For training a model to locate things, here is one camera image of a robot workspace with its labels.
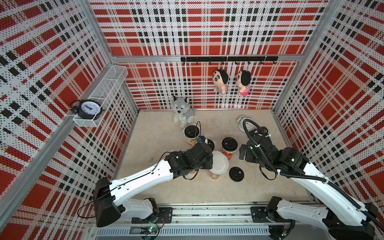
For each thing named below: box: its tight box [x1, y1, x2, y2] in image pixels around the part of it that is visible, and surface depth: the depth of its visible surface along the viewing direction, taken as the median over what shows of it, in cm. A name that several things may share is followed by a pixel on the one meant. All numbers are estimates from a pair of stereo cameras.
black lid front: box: [228, 166, 245, 182], surface depth 88 cm
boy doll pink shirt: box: [236, 70, 252, 96], surface depth 97 cm
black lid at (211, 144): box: [207, 138, 215, 152], surface depth 82 cm
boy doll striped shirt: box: [212, 69, 229, 95], surface depth 95 cm
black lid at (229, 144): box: [221, 137, 238, 152], surface depth 82 cm
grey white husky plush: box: [172, 96, 197, 129], surface depth 103 cm
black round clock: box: [69, 99, 104, 120], surface depth 64 cm
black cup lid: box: [184, 125, 200, 139], surface depth 88 cm
